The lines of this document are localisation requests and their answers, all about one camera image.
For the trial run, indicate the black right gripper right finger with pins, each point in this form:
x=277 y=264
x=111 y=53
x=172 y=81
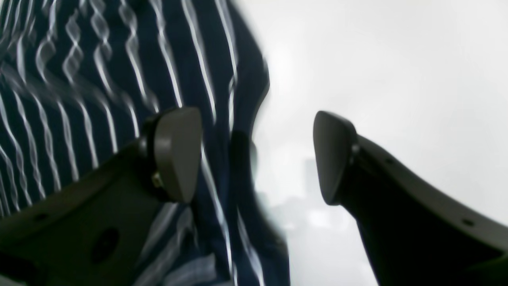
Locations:
x=413 y=234

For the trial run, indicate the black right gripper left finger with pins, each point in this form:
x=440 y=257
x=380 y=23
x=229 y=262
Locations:
x=93 y=231

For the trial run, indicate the navy white striped t-shirt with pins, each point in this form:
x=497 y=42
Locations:
x=78 y=80

